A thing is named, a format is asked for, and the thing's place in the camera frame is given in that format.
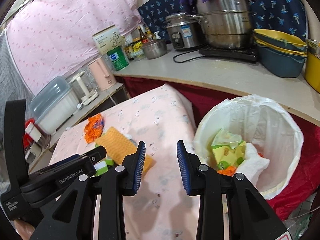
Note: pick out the orange waffle sponge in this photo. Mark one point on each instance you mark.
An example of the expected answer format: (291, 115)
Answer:
(117, 146)

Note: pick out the green wasabi box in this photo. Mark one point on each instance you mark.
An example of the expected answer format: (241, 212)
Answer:
(104, 165)

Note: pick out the pink electric kettle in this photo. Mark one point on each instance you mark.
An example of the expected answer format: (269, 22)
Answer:
(102, 74)

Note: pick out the stacked teal yellow basins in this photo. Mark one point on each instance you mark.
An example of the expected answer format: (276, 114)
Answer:
(280, 53)

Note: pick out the black induction cooktop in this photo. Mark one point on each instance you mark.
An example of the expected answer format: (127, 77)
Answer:
(249, 54)

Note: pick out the large steel steamer pot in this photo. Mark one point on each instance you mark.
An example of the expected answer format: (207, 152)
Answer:
(227, 24)

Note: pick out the white dish box grey lid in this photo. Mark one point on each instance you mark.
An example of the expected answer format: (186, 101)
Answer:
(54, 104)

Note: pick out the pink patterned tablecloth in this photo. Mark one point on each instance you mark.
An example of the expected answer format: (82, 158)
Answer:
(161, 209)

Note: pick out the orange plastic bag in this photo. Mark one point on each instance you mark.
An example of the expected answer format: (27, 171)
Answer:
(226, 171)

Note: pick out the silver rice cooker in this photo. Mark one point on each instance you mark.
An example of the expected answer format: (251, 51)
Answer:
(185, 31)

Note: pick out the dark sauce bottle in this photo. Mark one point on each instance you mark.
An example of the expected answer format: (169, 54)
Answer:
(143, 37)

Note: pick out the white paper towel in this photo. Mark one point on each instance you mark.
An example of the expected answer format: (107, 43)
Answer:
(253, 164)

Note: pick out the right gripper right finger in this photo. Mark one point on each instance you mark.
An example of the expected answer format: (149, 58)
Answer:
(249, 214)

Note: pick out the yellow pot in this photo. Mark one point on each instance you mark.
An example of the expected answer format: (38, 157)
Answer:
(312, 68)

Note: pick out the trash bin with white liner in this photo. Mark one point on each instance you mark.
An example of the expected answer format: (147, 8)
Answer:
(265, 124)

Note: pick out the green tin can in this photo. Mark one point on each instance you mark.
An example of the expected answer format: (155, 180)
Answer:
(118, 58)

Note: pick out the white cardboard box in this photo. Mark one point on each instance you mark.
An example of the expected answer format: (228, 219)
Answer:
(107, 39)

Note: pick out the small steel pot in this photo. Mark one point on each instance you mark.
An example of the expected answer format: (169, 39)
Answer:
(154, 49)

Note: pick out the small orange wrapper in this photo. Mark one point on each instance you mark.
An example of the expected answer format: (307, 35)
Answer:
(94, 128)

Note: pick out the yellow green snack bag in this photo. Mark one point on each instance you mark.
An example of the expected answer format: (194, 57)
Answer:
(228, 149)

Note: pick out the yellow label jar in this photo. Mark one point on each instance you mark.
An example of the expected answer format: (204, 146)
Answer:
(137, 51)

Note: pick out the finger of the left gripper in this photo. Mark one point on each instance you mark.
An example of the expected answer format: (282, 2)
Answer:
(97, 154)

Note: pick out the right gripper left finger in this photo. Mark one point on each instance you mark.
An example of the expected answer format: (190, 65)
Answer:
(72, 216)

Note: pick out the white glass electric kettle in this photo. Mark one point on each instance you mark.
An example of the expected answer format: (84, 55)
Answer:
(84, 88)

